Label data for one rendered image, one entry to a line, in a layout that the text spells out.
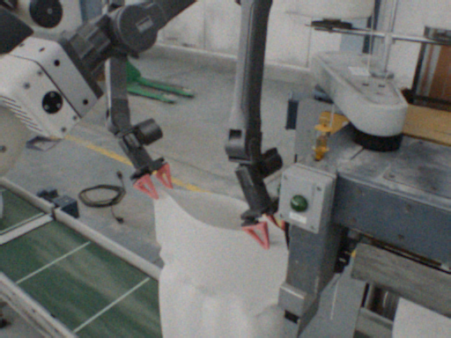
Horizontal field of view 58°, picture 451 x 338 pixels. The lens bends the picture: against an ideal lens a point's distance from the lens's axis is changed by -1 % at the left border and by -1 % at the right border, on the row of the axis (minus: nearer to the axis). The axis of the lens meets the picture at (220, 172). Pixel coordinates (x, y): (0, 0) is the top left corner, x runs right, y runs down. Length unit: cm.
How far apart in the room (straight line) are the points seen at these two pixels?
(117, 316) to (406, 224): 131
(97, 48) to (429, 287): 75
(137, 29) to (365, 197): 46
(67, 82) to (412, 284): 74
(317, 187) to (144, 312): 123
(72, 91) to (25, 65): 8
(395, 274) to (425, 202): 30
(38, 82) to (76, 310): 129
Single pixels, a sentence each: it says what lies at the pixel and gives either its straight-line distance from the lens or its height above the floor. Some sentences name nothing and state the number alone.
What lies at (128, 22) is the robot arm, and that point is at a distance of 73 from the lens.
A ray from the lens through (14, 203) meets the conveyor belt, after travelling 264.
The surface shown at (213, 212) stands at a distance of 119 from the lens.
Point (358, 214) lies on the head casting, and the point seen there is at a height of 127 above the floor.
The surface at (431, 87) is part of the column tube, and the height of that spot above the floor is 137.
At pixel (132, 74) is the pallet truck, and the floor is 15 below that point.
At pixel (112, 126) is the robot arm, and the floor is 121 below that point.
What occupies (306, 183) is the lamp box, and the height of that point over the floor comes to 132.
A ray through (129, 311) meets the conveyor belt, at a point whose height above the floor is 38.
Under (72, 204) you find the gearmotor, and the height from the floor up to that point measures 38.
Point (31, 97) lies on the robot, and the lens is 65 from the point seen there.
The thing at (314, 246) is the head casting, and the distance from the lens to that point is 76.
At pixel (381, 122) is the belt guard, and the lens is 76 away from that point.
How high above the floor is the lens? 162
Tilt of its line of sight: 27 degrees down
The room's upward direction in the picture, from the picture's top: 1 degrees clockwise
